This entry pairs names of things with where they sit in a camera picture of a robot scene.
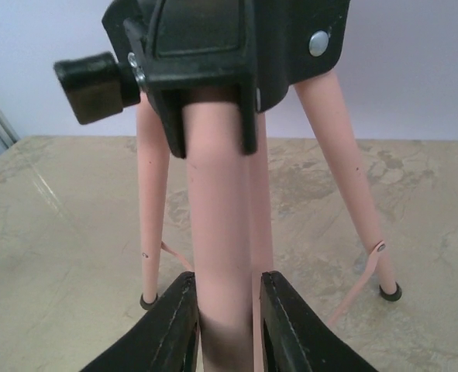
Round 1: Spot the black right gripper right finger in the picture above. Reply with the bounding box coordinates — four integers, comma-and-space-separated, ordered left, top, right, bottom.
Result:
260, 271, 375, 372

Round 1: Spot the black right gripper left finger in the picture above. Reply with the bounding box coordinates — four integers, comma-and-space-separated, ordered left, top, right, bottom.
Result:
83, 271, 199, 372

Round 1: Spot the pink music stand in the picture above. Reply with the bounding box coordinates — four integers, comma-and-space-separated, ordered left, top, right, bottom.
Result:
53, 1, 402, 371

